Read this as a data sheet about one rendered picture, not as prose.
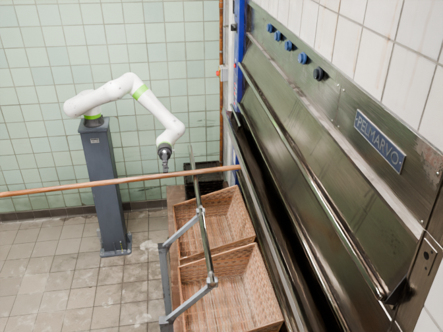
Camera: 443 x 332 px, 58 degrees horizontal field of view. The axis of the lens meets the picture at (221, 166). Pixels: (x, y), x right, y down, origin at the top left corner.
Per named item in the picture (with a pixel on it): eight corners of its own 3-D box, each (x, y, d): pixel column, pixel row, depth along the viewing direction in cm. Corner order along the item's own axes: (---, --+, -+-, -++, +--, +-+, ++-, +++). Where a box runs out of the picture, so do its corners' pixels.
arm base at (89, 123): (86, 113, 306) (85, 106, 303) (106, 112, 308) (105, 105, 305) (82, 128, 284) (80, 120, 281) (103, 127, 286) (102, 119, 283)
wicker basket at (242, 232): (237, 213, 301) (238, 183, 286) (256, 268, 254) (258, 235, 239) (173, 221, 294) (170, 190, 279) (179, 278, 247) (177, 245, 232)
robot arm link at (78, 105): (55, 105, 265) (109, 81, 236) (72, 97, 278) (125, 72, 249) (65, 122, 269) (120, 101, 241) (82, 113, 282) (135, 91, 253)
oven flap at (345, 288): (242, 106, 258) (254, 77, 249) (370, 367, 108) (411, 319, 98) (236, 104, 256) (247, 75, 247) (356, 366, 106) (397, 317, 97)
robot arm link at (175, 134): (140, 101, 268) (134, 102, 257) (151, 88, 264) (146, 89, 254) (178, 139, 270) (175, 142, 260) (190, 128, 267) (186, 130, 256)
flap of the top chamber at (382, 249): (243, 66, 244) (256, 35, 235) (391, 303, 94) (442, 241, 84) (237, 64, 243) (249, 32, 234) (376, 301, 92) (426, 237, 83)
